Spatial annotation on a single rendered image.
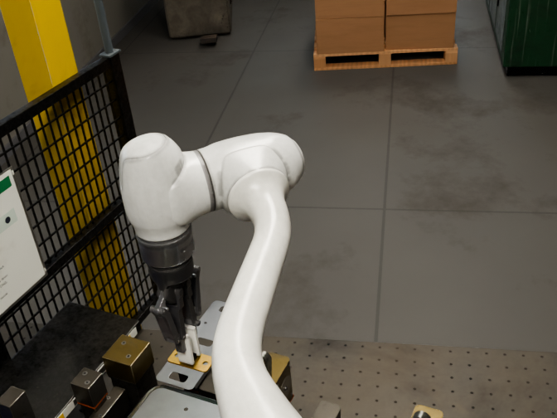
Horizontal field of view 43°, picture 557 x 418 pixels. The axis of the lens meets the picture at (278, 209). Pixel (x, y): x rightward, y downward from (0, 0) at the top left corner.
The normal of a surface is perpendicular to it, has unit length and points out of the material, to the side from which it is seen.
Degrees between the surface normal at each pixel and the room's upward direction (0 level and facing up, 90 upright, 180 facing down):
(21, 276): 90
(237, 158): 22
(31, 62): 90
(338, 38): 90
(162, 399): 0
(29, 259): 90
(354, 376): 0
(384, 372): 0
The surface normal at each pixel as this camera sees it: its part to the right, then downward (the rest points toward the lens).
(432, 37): -0.11, 0.56
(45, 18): 0.91, 0.17
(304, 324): -0.07, -0.83
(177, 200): 0.48, 0.40
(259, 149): 0.11, -0.62
